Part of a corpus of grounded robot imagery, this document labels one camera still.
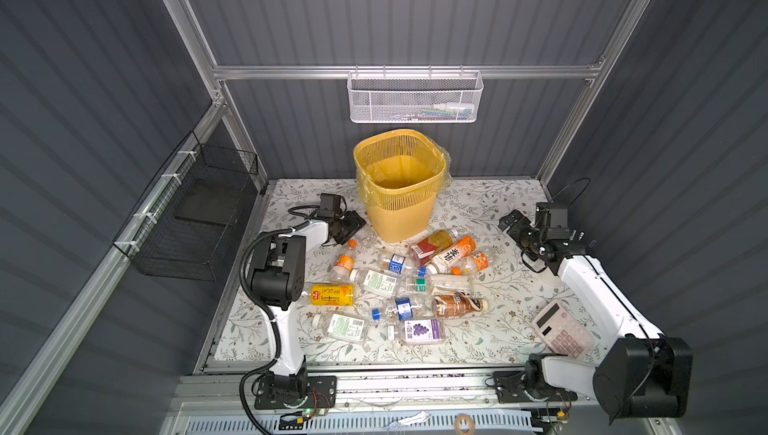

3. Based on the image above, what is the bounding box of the orange label clear bottle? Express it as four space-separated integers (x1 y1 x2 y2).
331 239 358 280

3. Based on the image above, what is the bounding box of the yellow label juice bottle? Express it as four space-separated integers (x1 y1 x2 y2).
300 283 356 307

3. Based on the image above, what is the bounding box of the small orange label bottle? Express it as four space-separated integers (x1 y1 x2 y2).
449 251 493 276

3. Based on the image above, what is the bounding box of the orange white label bottle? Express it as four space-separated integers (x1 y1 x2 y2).
418 236 477 277

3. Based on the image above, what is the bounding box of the brown coffee label bottle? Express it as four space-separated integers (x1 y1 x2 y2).
432 292 489 318

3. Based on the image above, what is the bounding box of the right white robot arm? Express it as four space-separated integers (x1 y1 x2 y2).
498 202 693 420

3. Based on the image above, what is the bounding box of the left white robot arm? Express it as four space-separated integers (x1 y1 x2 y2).
238 193 366 402

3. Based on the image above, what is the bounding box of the yellow plastic waste bin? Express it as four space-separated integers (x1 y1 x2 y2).
354 129 451 244

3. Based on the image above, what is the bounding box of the yellow bin liner bag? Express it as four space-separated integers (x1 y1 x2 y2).
353 129 451 211

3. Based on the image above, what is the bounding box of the green label bottle upper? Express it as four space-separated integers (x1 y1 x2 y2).
349 268 399 298

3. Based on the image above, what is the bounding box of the green label bottle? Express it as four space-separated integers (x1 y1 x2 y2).
349 268 399 298
312 312 369 344

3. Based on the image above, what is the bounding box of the blue label bottle upper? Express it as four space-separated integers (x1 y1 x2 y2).
379 252 420 276

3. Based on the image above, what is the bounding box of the blue label bottle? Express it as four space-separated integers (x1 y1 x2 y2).
371 295 431 323
379 252 420 276

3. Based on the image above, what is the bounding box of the red yellow tea bottle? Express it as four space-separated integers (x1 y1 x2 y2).
409 228 459 266

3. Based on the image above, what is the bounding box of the pink calculator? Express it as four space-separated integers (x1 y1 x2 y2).
532 300 595 361

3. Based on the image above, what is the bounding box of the floral table mat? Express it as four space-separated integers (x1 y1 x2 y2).
209 179 608 369

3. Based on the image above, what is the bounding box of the green label bottle lower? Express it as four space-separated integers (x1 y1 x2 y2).
312 312 369 344

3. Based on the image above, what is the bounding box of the blue label bottle lower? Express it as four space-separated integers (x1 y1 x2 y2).
371 295 431 323

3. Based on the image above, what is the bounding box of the purple grape label bottle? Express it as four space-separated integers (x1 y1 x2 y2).
387 318 446 346

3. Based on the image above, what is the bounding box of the white tube in basket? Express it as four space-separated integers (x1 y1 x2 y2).
433 102 476 118

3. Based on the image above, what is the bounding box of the tape roll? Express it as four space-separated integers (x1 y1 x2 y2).
454 414 476 435

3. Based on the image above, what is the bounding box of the white wire wall basket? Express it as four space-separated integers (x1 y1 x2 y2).
346 69 484 124

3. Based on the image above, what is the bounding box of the black wire side basket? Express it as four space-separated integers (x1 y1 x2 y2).
113 135 260 282

